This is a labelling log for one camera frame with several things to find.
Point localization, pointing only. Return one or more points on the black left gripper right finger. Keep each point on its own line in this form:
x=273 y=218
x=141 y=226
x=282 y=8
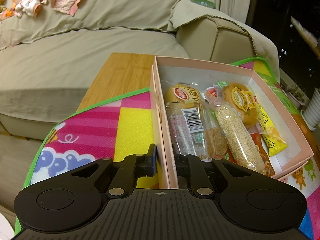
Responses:
x=190 y=167

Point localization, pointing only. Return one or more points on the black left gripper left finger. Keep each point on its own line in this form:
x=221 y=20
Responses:
x=127 y=172

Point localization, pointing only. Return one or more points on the pink cardboard box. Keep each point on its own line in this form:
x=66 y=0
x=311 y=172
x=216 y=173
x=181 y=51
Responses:
x=207 y=109

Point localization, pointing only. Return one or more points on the brown biscuit packet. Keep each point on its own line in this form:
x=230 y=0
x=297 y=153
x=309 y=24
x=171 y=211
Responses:
x=216 y=144

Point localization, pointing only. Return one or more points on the round bread in wrapper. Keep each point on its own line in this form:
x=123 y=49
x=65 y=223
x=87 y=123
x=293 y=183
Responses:
x=187 y=120

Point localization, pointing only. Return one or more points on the sesame roll packet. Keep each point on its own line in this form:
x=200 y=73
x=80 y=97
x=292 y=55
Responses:
x=238 y=139

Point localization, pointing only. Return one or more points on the red lid jelly cup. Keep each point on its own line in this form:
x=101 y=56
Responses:
x=214 y=91

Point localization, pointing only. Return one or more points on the yellow cake packet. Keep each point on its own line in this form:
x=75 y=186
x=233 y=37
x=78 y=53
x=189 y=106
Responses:
x=242 y=100

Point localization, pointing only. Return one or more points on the yellow snack packet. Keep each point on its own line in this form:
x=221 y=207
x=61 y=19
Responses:
x=275 y=143

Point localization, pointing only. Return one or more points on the potted plant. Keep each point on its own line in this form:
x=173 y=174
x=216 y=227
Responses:
x=295 y=96

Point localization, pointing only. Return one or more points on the beige sofa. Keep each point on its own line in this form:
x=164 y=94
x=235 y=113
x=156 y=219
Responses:
x=31 y=107

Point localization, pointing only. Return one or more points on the olive sofa cover blanket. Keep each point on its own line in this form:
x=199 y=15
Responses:
x=54 y=43

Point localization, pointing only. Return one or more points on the green digital clock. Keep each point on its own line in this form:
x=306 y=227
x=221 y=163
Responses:
x=205 y=3

